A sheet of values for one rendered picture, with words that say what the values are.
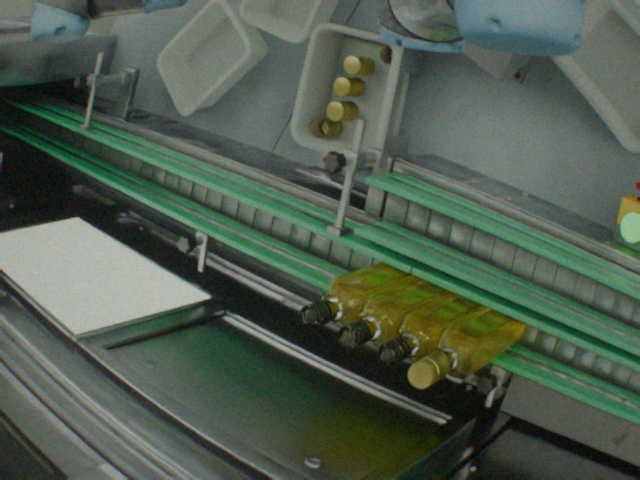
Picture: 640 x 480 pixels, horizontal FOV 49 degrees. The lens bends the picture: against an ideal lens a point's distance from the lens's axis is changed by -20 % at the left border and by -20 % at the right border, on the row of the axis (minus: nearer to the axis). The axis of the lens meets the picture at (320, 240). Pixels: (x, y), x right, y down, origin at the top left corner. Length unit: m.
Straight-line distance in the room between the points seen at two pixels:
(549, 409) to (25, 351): 0.79
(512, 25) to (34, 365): 0.79
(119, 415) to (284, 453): 0.21
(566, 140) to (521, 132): 0.09
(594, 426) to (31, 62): 1.37
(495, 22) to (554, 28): 0.05
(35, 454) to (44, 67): 1.05
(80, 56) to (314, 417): 1.07
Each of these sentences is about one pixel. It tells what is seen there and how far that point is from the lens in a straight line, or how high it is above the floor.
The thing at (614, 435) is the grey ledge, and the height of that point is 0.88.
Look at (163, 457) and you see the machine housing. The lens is 0.92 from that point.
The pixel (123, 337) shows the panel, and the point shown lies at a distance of 1.15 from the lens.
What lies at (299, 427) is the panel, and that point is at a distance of 1.03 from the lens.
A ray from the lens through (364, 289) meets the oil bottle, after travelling 1.07.
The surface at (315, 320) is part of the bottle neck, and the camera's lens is 1.05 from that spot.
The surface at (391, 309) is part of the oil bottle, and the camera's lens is 1.04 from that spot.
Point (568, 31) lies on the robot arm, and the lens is 0.61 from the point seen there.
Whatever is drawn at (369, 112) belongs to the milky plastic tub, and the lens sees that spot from 1.39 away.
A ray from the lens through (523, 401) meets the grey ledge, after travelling 1.21.
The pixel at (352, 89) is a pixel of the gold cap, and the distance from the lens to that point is 1.36.
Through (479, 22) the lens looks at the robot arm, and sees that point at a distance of 0.60.
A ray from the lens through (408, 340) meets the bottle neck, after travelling 1.00.
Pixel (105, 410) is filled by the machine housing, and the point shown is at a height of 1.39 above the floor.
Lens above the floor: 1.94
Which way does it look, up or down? 53 degrees down
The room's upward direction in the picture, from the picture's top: 104 degrees counter-clockwise
